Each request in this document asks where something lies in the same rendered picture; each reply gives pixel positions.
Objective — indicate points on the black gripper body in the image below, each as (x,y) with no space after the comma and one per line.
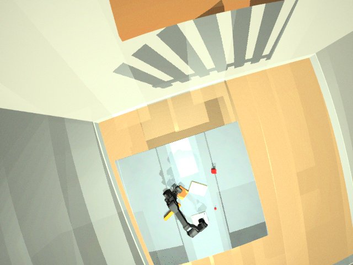
(178,190)

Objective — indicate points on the yellow long bar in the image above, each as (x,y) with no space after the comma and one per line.
(168,215)

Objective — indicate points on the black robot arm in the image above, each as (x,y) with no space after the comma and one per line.
(174,207)

